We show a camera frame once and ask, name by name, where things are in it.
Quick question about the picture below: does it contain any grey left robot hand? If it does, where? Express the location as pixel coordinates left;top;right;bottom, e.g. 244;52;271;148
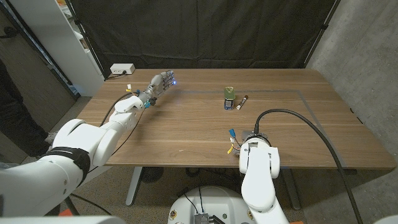
137;70;177;108

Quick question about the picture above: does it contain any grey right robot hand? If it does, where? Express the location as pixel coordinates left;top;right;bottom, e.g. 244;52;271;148
231;129;261;160

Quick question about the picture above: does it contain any medicine bottle with green cap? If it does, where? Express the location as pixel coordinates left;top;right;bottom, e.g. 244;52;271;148
223;86;236;111

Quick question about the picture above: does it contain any brown marker pen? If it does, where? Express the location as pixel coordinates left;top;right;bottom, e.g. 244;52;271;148
236;95;249;111

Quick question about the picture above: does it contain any white power strip box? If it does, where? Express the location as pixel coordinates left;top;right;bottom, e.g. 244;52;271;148
109;63;136;75

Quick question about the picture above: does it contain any white table leg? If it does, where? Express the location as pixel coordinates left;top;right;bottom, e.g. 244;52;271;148
280;169;302;211
125;167;144;207

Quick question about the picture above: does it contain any black backdrop curtain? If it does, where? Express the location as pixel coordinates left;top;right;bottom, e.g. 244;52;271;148
67;0;338;78

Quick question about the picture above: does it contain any white robot torso base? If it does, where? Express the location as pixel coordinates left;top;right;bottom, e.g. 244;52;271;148
167;185;251;224

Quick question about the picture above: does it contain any black backdrop stand pole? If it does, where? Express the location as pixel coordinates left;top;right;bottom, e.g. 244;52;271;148
302;0;341;68
63;0;108;79

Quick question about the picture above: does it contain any round black floor fan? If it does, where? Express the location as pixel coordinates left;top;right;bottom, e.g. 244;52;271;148
140;167;165;184

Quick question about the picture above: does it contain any white shelf cabinet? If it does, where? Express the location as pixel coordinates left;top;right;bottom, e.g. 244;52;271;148
9;0;106;97

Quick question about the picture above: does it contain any grey sneaker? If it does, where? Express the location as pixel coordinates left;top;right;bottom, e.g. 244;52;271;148
44;131;60;146

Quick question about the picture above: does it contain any person in dark clothes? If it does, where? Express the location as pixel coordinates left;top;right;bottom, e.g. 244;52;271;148
0;58;47;158

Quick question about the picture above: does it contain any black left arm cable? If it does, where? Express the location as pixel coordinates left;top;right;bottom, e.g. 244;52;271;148
99;91;135;127

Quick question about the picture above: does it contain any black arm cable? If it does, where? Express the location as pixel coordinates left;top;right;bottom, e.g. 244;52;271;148
254;108;365;224
99;91;135;127

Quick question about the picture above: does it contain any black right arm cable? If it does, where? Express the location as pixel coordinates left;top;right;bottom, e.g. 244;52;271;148
254;108;365;224

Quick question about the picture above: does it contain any black door handle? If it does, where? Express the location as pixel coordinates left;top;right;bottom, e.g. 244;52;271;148
0;26;19;40

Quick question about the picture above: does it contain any white head camera housing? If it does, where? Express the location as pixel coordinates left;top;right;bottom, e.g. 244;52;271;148
0;215;126;224

